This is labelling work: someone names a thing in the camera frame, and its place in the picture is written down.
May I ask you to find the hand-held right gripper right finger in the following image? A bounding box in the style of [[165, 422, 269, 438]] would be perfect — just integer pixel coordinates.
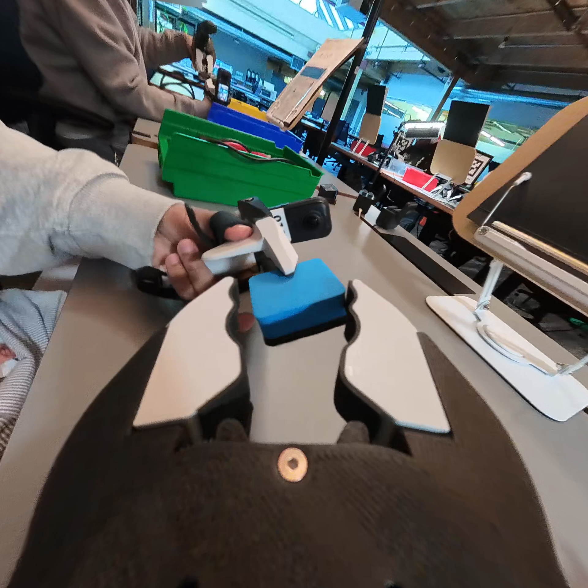
[[334, 279, 452, 433]]

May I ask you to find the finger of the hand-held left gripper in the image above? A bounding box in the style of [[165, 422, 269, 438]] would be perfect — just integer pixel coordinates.
[[255, 216, 299, 276], [201, 236, 265, 276]]

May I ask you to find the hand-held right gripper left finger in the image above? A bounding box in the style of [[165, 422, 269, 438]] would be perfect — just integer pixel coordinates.
[[132, 277, 252, 430]]

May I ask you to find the blue foam eraser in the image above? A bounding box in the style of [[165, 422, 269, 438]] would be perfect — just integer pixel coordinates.
[[248, 258, 348, 346]]

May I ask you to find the green plastic bin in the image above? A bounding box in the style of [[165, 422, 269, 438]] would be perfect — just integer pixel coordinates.
[[157, 109, 323, 208]]

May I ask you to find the red network cable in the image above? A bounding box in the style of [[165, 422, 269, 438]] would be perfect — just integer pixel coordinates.
[[225, 140, 272, 159]]

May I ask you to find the person's left forearm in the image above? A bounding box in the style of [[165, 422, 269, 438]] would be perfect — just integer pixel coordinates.
[[0, 120, 184, 276]]

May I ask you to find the grey desk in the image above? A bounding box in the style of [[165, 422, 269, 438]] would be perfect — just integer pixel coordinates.
[[0, 117, 588, 588]]

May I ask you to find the person's left hand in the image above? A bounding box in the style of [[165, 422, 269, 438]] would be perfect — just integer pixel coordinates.
[[152, 202, 258, 301]]

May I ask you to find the black power adapter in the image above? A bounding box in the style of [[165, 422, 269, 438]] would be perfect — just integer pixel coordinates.
[[377, 206, 416, 230], [353, 189, 382, 226]]

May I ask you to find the wooden background table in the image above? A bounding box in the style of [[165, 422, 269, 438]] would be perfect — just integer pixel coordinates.
[[331, 142, 460, 217]]

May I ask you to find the blue plastic bin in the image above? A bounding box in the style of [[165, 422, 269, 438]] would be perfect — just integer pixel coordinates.
[[207, 102, 304, 153]]

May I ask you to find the red plastic bin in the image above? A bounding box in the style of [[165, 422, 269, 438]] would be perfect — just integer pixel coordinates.
[[402, 166, 439, 189]]

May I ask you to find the yellow plastic bin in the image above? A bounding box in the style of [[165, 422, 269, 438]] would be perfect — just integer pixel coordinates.
[[228, 97, 269, 122]]

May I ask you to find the cardboard sheet on stand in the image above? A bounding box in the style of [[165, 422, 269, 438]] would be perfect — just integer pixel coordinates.
[[266, 38, 366, 131]]

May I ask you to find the small black board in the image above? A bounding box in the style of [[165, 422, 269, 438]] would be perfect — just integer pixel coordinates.
[[443, 100, 491, 148]]

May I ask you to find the black cable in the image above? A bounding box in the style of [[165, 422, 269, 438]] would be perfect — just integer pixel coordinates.
[[202, 135, 304, 166]]

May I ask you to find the black steel post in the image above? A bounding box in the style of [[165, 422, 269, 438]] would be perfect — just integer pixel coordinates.
[[317, 0, 384, 166]]

